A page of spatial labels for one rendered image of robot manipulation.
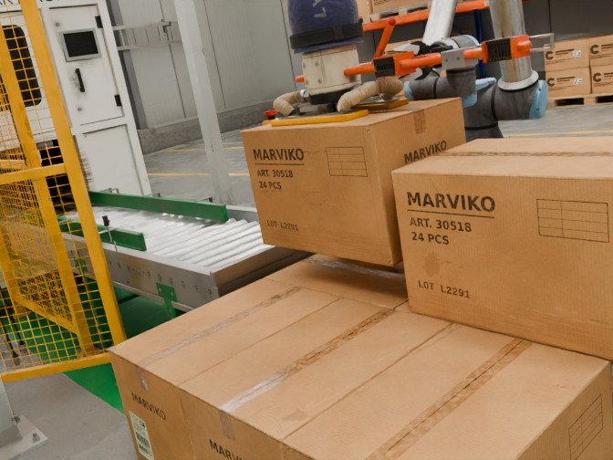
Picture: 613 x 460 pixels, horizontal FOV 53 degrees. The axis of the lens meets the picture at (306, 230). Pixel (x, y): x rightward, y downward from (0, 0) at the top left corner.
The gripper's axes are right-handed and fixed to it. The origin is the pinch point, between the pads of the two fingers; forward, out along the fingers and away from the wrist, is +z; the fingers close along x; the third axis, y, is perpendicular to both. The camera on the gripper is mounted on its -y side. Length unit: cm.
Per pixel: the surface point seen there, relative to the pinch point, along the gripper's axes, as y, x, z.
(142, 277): 121, -70, 36
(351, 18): 17.1, 14.8, -1.0
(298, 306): 25, -65, 32
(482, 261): -33, -47, 21
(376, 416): -34, -65, 64
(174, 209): 185, -61, -20
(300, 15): 26.3, 18.3, 10.5
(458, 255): -27, -46, 21
